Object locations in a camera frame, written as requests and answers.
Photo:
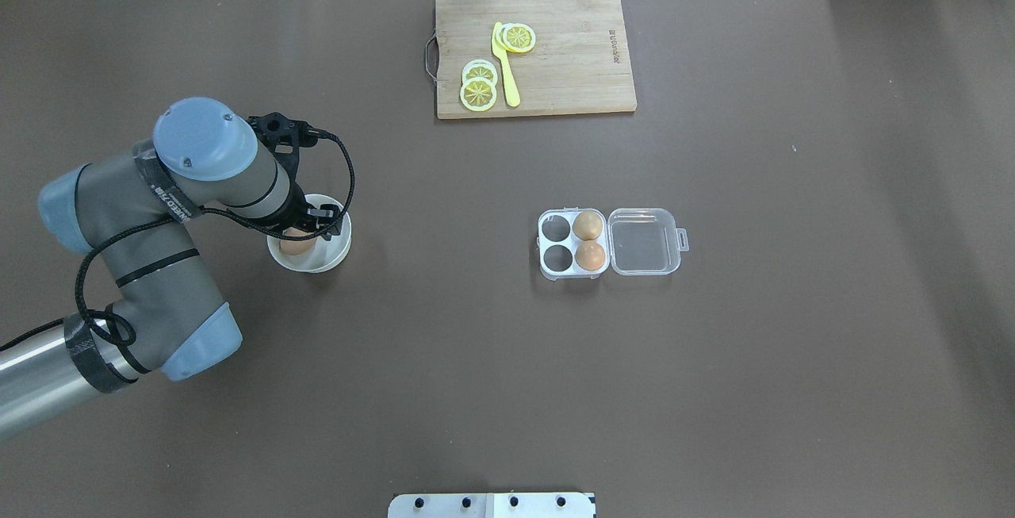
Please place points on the clear plastic egg box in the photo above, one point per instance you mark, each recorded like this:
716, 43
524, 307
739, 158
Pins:
637, 241

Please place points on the lemon slice upper left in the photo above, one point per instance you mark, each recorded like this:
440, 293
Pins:
479, 68

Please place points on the wooden cutting board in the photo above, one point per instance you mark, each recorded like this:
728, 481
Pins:
580, 63

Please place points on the brown egg lower slot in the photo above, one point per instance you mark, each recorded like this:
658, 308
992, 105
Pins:
590, 256

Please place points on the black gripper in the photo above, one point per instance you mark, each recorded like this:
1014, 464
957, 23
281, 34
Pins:
305, 216

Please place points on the brown egg upper slot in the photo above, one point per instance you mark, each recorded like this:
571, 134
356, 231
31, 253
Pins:
588, 225

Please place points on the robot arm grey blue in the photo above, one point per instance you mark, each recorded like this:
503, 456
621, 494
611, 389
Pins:
144, 299

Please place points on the white metal base plate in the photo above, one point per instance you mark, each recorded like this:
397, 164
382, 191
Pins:
509, 504

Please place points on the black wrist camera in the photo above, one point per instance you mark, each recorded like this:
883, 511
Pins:
283, 136

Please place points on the white round bowl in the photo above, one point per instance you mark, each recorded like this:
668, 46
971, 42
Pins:
322, 256

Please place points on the yellow plastic knife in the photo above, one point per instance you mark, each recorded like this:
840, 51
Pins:
512, 96

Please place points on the brown egg slot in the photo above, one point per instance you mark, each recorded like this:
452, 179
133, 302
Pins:
588, 225
590, 256

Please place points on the lemon slice top right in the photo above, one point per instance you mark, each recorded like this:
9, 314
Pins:
516, 37

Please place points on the brown egg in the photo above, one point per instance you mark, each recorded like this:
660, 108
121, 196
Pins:
297, 242

